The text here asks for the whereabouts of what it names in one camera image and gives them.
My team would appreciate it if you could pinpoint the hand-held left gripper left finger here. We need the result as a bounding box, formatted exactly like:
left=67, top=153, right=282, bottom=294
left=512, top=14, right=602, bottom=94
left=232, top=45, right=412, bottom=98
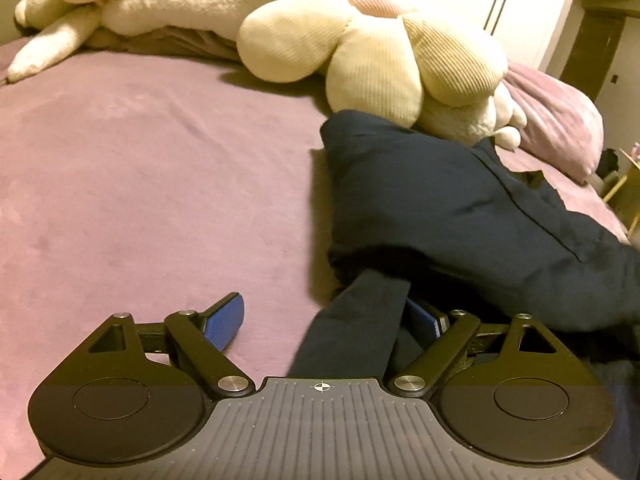
left=87, top=291, right=257, bottom=397

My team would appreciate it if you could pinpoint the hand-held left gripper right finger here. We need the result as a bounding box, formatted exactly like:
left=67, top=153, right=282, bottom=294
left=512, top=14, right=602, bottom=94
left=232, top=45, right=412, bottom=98
left=385, top=297, right=558, bottom=400

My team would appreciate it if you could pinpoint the dark navy garment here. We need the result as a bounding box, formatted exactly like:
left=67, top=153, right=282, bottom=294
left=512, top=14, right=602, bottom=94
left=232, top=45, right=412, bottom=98
left=287, top=110, right=640, bottom=480

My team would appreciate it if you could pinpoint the purple bed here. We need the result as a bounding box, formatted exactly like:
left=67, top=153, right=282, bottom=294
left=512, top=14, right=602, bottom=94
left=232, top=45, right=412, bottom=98
left=0, top=37, right=633, bottom=480

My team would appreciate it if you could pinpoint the yellow stool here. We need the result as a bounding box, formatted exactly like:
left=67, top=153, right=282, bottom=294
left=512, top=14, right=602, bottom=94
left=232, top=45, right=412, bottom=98
left=602, top=147, right=640, bottom=238

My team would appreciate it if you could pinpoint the dark cloth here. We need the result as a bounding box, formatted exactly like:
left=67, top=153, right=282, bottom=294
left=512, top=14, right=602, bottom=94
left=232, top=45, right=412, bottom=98
left=597, top=149, right=621, bottom=181

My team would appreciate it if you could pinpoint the purple pillow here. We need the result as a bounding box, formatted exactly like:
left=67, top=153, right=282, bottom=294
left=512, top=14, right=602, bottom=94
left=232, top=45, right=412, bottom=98
left=500, top=62, right=605, bottom=183

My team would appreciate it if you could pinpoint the cream flower plush pillow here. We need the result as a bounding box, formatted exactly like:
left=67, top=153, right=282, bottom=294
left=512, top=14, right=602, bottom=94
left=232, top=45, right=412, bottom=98
left=236, top=0, right=510, bottom=128

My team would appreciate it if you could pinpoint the brown blanket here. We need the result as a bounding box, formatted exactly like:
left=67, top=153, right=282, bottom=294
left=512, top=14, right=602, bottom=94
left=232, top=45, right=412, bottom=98
left=85, top=27, right=246, bottom=63

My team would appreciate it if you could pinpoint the long white plush toy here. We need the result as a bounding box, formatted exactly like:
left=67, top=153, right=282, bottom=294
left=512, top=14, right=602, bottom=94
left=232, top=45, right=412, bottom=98
left=5, top=0, right=286, bottom=83

